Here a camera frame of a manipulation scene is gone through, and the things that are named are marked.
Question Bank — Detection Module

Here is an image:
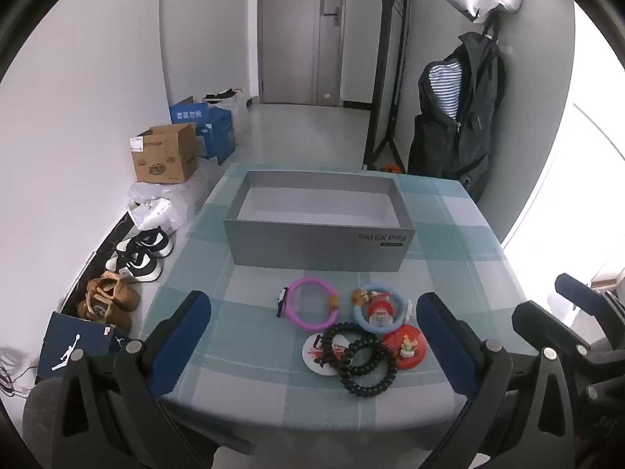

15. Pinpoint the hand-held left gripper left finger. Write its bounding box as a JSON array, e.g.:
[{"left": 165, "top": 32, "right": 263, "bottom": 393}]
[{"left": 61, "top": 290, "right": 212, "bottom": 469}]

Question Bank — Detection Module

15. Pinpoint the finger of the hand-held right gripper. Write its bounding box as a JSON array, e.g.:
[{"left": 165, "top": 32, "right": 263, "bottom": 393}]
[
  {"left": 511, "top": 301, "right": 625, "bottom": 382},
  {"left": 555, "top": 274, "right": 625, "bottom": 338}
]

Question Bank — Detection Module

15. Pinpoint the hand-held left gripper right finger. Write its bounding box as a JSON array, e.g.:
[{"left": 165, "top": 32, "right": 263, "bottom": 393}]
[{"left": 416, "top": 292, "right": 578, "bottom": 469}]

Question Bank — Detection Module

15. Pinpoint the black ribbed bead bracelet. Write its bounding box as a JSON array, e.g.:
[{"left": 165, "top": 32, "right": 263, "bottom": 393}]
[{"left": 339, "top": 344, "right": 397, "bottom": 396}]

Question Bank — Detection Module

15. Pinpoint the pink ring bracelet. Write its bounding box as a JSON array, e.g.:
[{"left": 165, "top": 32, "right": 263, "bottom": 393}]
[{"left": 275, "top": 277, "right": 341, "bottom": 331}]

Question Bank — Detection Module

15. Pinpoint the grey cardboard box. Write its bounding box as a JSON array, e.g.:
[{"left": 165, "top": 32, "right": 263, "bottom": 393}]
[{"left": 223, "top": 170, "right": 417, "bottom": 272}]

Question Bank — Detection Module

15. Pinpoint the black and white sneaker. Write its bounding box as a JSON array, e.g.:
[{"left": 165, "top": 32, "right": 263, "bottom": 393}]
[
  {"left": 116, "top": 227, "right": 174, "bottom": 257},
  {"left": 105, "top": 249, "right": 162, "bottom": 283}
]

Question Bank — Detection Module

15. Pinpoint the navy shoe box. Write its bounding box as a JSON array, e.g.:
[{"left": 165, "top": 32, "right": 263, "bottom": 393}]
[{"left": 36, "top": 311, "right": 130, "bottom": 382}]

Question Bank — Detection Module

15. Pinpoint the pile of white plastic bags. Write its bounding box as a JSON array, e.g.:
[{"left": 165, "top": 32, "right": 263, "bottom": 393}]
[{"left": 128, "top": 159, "right": 220, "bottom": 233}]

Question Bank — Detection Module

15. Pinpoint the grey chair seat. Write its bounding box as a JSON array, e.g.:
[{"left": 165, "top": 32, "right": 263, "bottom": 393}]
[{"left": 22, "top": 378, "right": 98, "bottom": 469}]

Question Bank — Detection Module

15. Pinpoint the brown cardboard box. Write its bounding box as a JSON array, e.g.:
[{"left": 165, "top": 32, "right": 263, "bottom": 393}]
[{"left": 130, "top": 123, "right": 200, "bottom": 184}]

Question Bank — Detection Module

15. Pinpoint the black jacket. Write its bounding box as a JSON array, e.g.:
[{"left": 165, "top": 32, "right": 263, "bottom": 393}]
[{"left": 407, "top": 32, "right": 506, "bottom": 201}]

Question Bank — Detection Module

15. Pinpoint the blue cardboard box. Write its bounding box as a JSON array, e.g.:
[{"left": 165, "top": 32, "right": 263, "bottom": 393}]
[{"left": 169, "top": 97, "right": 236, "bottom": 166}]

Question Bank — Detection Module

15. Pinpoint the white plastic bag with shoes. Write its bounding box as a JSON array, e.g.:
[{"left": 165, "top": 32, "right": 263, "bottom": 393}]
[{"left": 202, "top": 87, "right": 250, "bottom": 132}]

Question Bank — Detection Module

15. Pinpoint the striped shirt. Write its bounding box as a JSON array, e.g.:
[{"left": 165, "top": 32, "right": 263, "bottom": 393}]
[{"left": 429, "top": 61, "right": 464, "bottom": 119}]

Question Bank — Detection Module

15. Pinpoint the black metal rack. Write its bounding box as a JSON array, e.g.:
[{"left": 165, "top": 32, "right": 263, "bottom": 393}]
[{"left": 364, "top": 0, "right": 413, "bottom": 173}]

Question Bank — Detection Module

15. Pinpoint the grey door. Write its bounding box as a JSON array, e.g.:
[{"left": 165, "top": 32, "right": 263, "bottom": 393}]
[{"left": 257, "top": 0, "right": 345, "bottom": 106}]

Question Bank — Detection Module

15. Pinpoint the light blue ring bracelet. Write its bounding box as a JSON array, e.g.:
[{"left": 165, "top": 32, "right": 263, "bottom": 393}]
[{"left": 352, "top": 283, "right": 407, "bottom": 335}]

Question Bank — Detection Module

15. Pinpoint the black round bead bracelet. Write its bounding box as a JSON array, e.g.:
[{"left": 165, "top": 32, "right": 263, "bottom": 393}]
[{"left": 320, "top": 321, "right": 386, "bottom": 367}]

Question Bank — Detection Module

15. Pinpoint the black cable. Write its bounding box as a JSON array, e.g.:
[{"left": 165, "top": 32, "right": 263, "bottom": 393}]
[{"left": 0, "top": 347, "right": 40, "bottom": 396}]

